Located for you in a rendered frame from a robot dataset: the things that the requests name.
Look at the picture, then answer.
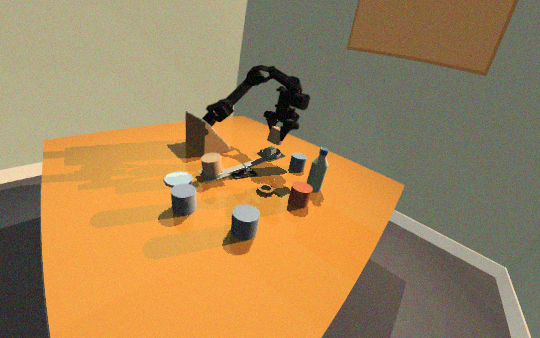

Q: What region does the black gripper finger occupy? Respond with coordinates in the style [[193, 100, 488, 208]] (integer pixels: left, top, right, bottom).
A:
[[266, 119, 279, 130], [280, 126, 292, 141]]

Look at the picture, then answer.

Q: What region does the brown ring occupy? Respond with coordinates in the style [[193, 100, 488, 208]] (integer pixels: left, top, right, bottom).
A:
[[257, 184, 274, 196]]

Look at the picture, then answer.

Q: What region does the white round dish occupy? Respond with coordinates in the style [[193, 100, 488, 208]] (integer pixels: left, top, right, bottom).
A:
[[164, 171, 193, 187]]

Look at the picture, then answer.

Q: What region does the tan cylinder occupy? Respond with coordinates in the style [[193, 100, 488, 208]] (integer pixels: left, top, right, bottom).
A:
[[267, 126, 283, 145], [201, 152, 223, 176]]

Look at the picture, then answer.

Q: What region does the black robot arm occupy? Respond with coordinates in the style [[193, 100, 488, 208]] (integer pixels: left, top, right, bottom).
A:
[[202, 65, 311, 127]]

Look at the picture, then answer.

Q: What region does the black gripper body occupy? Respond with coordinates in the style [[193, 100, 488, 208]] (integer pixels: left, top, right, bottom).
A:
[[263, 103, 300, 129]]

